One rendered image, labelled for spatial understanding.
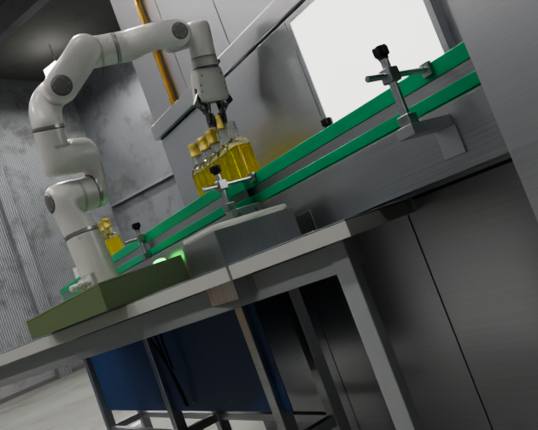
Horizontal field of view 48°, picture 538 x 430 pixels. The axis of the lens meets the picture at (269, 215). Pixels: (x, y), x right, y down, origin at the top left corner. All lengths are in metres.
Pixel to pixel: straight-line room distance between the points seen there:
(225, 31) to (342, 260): 1.01
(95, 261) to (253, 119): 0.64
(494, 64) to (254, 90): 1.06
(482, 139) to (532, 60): 0.28
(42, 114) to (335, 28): 0.79
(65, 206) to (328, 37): 0.82
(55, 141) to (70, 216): 0.20
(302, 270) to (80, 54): 0.82
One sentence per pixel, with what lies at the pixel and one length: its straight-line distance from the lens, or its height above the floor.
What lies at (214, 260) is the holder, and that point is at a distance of 1.33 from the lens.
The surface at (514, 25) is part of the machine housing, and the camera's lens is 0.88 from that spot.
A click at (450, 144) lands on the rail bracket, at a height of 0.81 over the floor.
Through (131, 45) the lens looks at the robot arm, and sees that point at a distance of 1.74.
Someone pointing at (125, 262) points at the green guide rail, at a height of 0.91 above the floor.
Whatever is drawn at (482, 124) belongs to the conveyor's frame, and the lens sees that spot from 1.11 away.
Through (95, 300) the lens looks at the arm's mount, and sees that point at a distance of 1.50.
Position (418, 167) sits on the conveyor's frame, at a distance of 1.20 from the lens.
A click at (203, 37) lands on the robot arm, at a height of 1.39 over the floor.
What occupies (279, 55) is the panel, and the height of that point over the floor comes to 1.25.
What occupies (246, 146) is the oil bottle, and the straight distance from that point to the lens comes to 1.72.
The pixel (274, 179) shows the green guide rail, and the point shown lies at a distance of 1.57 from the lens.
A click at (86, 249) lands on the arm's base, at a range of 1.67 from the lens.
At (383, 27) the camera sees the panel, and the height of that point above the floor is 1.13.
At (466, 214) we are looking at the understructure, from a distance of 1.43.
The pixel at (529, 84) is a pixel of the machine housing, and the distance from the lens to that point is 0.87.
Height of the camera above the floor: 0.72
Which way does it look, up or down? 4 degrees up
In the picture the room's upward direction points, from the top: 21 degrees counter-clockwise
